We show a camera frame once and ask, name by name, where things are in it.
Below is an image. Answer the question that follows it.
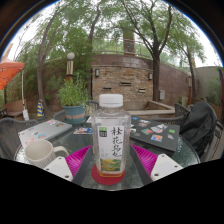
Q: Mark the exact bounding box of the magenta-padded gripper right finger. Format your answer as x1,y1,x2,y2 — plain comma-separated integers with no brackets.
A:
128,143,184,186

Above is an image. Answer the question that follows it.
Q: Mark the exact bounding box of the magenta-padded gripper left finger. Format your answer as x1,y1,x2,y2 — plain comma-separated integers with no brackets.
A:
43,144,95,186

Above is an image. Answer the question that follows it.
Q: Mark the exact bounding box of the clear drink bottle white cap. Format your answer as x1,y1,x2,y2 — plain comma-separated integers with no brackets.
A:
90,93,132,178

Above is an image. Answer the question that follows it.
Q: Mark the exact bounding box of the white ribbed mug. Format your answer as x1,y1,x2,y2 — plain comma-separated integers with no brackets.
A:
24,139,70,169

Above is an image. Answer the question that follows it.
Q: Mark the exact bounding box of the silver laptop with stickers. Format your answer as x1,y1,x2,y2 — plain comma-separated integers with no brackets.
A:
17,118,73,149

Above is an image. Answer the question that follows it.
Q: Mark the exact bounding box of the colourful printed card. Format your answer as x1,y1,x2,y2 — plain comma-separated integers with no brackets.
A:
73,127,93,135

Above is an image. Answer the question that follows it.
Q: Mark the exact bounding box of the flat round red coaster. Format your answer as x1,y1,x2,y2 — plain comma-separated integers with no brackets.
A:
90,163,127,186

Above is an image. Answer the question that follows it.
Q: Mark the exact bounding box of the potted plant in teal pot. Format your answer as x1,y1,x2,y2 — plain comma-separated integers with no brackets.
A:
55,74,90,125

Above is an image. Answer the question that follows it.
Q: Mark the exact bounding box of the blue yellow striped bollard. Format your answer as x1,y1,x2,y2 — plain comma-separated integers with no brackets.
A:
36,98,45,118

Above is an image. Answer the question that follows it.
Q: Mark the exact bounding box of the leaning slender tree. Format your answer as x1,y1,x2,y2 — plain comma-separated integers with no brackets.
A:
31,0,111,116

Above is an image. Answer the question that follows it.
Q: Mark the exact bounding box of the tall forked tree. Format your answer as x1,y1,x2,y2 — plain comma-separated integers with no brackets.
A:
113,0,201,103

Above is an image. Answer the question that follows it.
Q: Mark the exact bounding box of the orange canopy with white pole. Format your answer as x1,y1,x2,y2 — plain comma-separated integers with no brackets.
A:
0,43,29,121

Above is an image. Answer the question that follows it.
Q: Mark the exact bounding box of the globe-topped wooden lamp post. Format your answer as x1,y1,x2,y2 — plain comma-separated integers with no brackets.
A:
65,51,76,83

